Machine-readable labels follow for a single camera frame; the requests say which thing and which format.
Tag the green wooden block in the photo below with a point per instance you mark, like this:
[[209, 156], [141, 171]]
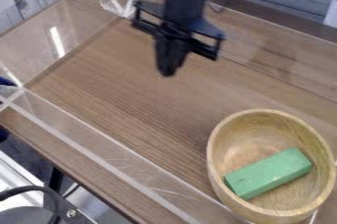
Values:
[[270, 173]]

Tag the clear acrylic wall panel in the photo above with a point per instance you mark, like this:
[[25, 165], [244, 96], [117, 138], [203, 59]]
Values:
[[145, 191]]

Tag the brown wooden bowl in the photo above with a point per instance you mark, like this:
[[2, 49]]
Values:
[[250, 136]]

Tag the black table leg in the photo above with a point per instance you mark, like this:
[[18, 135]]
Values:
[[57, 180]]

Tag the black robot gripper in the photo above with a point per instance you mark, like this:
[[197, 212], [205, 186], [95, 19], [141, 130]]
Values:
[[181, 47]]

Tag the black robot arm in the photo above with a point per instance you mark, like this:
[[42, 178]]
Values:
[[181, 12]]

